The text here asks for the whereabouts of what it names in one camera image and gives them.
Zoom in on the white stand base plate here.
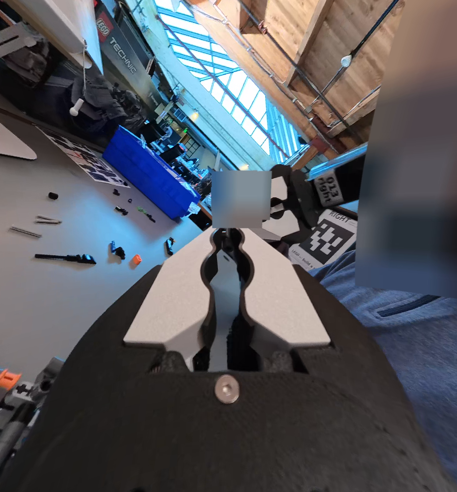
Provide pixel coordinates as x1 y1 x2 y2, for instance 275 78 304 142
0 21 88 160

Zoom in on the blue plastic bin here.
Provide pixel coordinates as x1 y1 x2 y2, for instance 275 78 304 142
102 126 201 221

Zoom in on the small black lego connector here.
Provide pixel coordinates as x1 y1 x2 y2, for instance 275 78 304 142
218 228 238 263

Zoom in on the lego car chassis model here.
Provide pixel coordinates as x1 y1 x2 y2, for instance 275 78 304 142
0 329 66 469

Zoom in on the black lego axle blue end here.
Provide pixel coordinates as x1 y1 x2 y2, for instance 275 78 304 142
34 253 97 265

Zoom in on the lego instruction booklet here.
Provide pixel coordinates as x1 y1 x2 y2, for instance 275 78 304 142
16 0 104 74

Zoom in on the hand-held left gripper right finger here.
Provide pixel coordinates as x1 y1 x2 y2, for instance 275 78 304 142
234 228 331 372

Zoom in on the skylight window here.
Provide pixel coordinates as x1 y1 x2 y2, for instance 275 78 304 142
155 0 307 163

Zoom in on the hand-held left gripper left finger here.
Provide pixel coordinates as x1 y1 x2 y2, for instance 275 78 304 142
123 228 218 372

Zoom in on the dark lego set box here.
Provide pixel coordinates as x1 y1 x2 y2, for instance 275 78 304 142
32 0 164 136

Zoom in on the white printed sign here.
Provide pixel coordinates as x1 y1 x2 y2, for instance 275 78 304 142
289 209 359 267

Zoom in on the lego sticker sheet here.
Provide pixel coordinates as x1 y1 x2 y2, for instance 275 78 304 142
36 126 131 189

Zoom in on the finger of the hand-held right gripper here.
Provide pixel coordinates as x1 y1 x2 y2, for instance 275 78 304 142
262 209 303 241
272 176 291 202

